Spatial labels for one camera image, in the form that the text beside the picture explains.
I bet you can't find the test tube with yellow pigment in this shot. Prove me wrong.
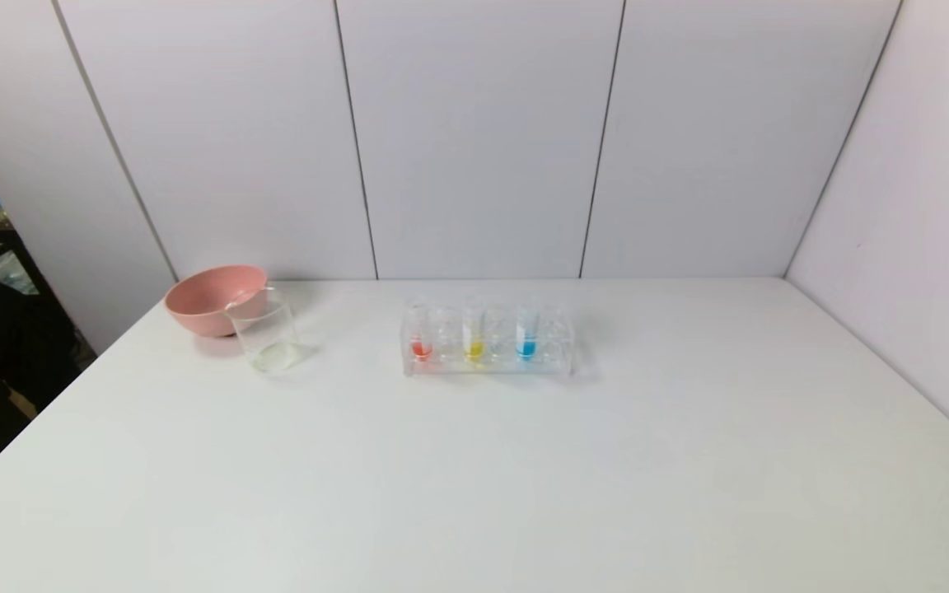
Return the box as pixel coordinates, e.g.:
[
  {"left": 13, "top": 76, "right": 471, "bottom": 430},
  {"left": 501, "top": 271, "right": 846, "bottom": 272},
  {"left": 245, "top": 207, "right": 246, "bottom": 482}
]
[{"left": 463, "top": 298, "right": 489, "bottom": 362}]

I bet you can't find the clear acrylic test tube rack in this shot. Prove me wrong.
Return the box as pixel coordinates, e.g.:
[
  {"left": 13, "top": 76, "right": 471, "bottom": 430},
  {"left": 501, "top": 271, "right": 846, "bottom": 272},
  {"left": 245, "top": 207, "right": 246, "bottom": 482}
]
[{"left": 400, "top": 300, "right": 577, "bottom": 379}]

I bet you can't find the test tube with blue pigment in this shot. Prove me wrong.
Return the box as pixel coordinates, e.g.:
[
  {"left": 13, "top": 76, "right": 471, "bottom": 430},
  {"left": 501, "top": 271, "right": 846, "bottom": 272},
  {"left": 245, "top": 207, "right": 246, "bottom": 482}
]
[{"left": 515, "top": 298, "right": 540, "bottom": 361}]

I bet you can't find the test tube with red pigment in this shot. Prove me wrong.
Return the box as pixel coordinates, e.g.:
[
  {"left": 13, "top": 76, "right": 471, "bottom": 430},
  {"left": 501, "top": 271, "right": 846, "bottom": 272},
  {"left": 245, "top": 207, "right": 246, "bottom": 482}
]
[{"left": 409, "top": 298, "right": 435, "bottom": 362}]

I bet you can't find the clear glass beaker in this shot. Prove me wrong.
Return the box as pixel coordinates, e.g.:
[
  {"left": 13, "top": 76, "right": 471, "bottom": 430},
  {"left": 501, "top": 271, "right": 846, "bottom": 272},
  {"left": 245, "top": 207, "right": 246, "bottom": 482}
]
[{"left": 225, "top": 286, "right": 305, "bottom": 374}]

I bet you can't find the pink bowl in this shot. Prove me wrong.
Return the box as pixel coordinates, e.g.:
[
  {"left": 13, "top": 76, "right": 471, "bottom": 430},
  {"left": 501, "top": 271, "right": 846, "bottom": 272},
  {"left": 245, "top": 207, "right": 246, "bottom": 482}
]
[{"left": 165, "top": 264, "right": 269, "bottom": 338}]

